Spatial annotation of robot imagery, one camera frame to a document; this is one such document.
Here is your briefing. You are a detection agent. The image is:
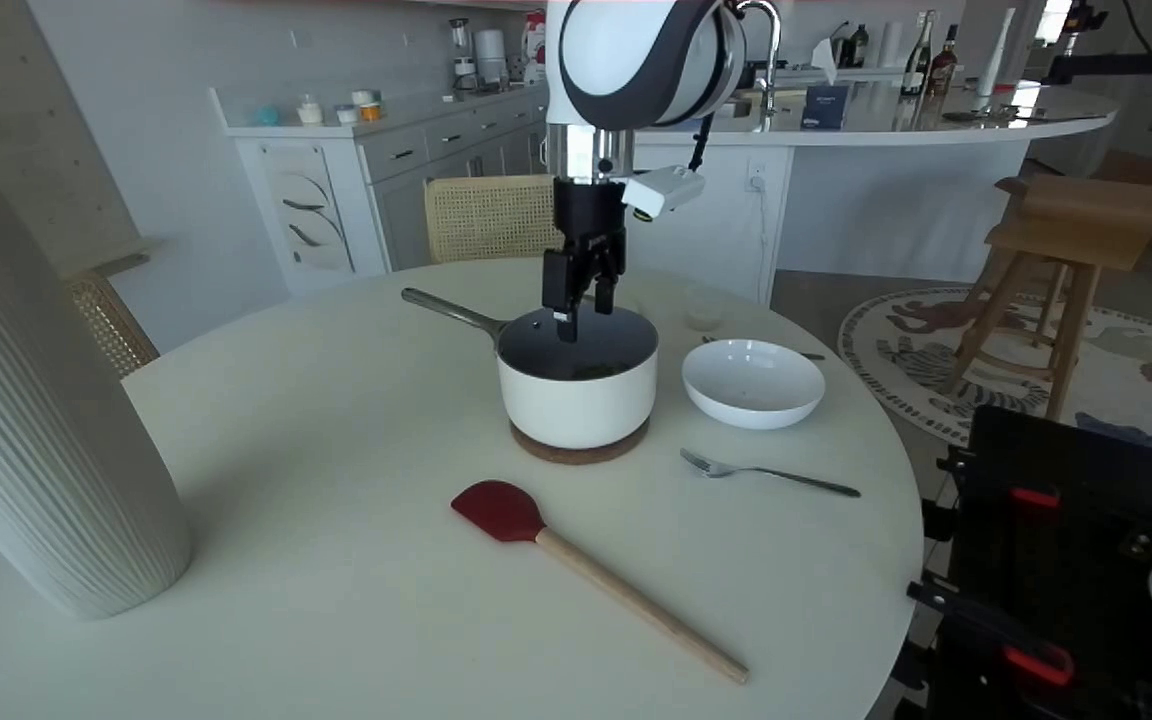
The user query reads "round patterned rug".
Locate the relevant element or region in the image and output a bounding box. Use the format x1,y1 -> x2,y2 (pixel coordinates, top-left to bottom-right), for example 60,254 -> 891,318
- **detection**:
837,294 -> 1152,454

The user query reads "silver fork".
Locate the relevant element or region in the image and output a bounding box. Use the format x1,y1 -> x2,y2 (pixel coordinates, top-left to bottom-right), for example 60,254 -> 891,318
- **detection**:
675,446 -> 862,503

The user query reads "black clamp red handle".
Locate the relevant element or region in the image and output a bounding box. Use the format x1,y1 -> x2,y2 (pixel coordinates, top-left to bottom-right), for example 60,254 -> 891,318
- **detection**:
932,454 -> 1066,520
909,576 -> 1079,692

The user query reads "blue box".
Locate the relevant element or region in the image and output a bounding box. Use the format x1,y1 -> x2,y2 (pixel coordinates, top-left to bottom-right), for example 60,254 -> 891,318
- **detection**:
795,79 -> 851,134

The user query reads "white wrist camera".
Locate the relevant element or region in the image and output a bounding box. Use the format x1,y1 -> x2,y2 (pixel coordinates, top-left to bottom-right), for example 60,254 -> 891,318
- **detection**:
621,164 -> 709,224

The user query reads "wooden stool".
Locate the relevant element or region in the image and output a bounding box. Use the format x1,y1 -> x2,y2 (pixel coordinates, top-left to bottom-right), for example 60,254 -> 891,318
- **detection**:
953,173 -> 1152,424

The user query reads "white bowl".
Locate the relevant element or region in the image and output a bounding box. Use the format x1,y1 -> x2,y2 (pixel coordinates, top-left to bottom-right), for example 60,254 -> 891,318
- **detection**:
681,338 -> 827,431

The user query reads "wicker back chair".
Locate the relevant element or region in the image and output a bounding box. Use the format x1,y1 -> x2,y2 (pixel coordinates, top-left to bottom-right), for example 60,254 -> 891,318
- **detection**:
418,173 -> 574,267
60,263 -> 164,379

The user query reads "white ribbed vase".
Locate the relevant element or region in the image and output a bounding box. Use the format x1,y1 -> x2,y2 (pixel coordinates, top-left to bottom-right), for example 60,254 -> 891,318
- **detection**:
0,120 -> 194,623

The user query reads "black perforated work table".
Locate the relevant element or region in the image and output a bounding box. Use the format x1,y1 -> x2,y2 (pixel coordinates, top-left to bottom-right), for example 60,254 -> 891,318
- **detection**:
891,406 -> 1152,720

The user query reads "round wooden trivet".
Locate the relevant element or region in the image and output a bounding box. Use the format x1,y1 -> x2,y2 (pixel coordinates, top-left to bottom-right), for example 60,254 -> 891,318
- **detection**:
507,416 -> 654,469

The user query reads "red spatula wooden handle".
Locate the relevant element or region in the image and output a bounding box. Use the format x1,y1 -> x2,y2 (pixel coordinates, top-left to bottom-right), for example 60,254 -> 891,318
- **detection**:
448,475 -> 750,690

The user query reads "white pot with handle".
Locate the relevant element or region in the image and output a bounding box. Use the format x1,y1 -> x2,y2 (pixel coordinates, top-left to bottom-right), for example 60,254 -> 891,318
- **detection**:
394,285 -> 662,457

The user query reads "white kitchen cabinet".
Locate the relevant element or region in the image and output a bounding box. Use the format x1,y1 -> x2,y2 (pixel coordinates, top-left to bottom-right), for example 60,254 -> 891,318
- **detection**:
207,83 -> 553,298

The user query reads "white kitchen island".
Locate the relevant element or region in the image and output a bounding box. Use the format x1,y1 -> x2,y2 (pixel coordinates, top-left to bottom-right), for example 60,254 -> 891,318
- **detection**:
627,114 -> 1120,311

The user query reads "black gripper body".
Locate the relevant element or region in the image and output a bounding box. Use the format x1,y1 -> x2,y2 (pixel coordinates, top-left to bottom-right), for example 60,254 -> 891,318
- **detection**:
549,175 -> 632,271

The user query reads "chrome kitchen faucet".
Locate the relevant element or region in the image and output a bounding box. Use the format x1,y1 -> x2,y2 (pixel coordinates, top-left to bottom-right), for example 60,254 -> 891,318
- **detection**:
736,0 -> 788,135

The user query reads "white jar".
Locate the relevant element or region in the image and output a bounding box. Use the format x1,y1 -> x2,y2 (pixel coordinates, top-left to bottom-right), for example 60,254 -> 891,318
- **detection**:
470,28 -> 511,92

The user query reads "black boom stand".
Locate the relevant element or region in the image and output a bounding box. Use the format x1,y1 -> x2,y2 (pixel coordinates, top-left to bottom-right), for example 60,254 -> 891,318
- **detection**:
1046,0 -> 1152,89

